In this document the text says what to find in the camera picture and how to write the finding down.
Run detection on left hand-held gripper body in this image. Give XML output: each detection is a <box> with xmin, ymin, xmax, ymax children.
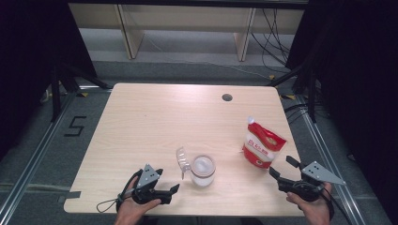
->
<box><xmin>130</xmin><ymin>164</ymin><xmax>166</xmax><ymax>206</ymax></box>

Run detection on aluminium floor rail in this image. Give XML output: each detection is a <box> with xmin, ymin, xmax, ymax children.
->
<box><xmin>295</xmin><ymin>95</ymin><xmax>376</xmax><ymax>225</ymax></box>
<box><xmin>0</xmin><ymin>93</ymin><xmax>77</xmax><ymax>219</ymax></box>

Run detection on light wooden shelf unit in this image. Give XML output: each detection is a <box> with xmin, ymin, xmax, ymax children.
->
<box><xmin>69</xmin><ymin>3</ymin><xmax>306</xmax><ymax>62</ymax></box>

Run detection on red and white sugar pouch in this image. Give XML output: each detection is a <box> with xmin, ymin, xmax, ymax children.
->
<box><xmin>242</xmin><ymin>115</ymin><xmax>287</xmax><ymax>170</ymax></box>

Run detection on black wrist strap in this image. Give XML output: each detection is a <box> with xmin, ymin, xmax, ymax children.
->
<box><xmin>318</xmin><ymin>187</ymin><xmax>336</xmax><ymax>222</ymax></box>
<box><xmin>96</xmin><ymin>168</ymin><xmax>144</xmax><ymax>214</ymax></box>

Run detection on clear glass pitcher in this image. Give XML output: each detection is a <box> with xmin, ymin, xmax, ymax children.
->
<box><xmin>176</xmin><ymin>146</ymin><xmax>217</xmax><ymax>188</ymax></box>

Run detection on black metal stand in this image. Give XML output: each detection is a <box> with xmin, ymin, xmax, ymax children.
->
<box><xmin>266</xmin><ymin>60</ymin><xmax>318</xmax><ymax>124</ymax></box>
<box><xmin>50</xmin><ymin>62</ymin><xmax>113</xmax><ymax>124</ymax></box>

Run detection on hanging black cables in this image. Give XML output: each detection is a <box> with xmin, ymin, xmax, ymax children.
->
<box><xmin>250</xmin><ymin>7</ymin><xmax>294</xmax><ymax>76</ymax></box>

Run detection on dark curtain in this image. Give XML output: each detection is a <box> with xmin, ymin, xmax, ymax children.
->
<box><xmin>285</xmin><ymin>0</ymin><xmax>398</xmax><ymax>225</ymax></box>
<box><xmin>0</xmin><ymin>0</ymin><xmax>98</xmax><ymax>162</ymax></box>

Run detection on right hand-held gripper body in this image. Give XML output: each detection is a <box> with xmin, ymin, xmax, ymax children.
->
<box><xmin>278</xmin><ymin>161</ymin><xmax>346</xmax><ymax>203</ymax></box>

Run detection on person's left hand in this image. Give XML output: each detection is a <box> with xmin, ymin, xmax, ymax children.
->
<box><xmin>115</xmin><ymin>176</ymin><xmax>162</xmax><ymax>221</ymax></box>

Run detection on person's right hand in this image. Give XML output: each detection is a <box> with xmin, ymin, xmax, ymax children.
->
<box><xmin>286</xmin><ymin>182</ymin><xmax>331</xmax><ymax>225</ymax></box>

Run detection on black cables on floor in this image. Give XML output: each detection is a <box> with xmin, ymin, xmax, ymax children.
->
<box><xmin>283</xmin><ymin>102</ymin><xmax>314</xmax><ymax>126</ymax></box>

